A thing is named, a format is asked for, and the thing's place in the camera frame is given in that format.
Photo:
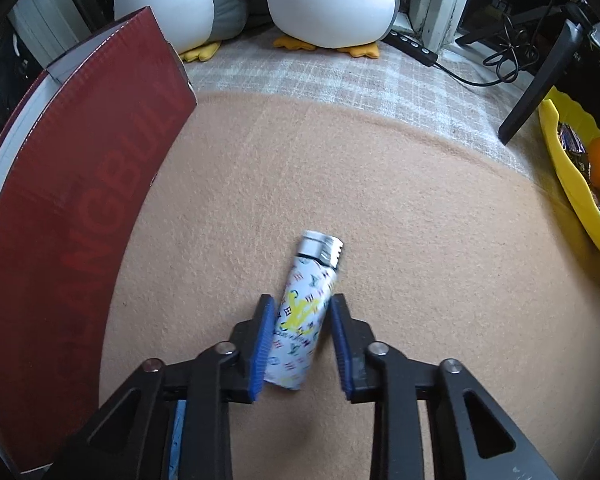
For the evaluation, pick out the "blue plastic phone stand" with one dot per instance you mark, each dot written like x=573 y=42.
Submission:
x=177 y=440

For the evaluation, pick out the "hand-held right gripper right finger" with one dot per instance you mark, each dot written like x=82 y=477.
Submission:
x=341 y=350

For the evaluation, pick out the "yellow leaf-shaped bowl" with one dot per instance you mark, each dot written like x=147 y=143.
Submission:
x=570 y=175

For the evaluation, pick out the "large penguin plush toy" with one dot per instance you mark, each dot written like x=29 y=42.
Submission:
x=165 y=0

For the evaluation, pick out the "checked beige cloth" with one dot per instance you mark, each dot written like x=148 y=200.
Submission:
x=330 y=80

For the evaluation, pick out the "small penguin plush toy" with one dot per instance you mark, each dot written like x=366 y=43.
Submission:
x=330 y=5

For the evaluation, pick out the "pile of wrapped candies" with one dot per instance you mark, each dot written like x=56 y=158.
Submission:
x=572 y=140

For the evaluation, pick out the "white window frame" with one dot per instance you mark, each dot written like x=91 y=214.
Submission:
x=445 y=0

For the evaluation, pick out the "white patterned lighter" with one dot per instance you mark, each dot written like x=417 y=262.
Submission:
x=300 y=320

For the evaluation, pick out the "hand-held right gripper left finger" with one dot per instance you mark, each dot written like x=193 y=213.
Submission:
x=262 y=350

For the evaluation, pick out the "red cardboard box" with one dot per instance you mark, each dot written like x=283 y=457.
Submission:
x=80 y=210

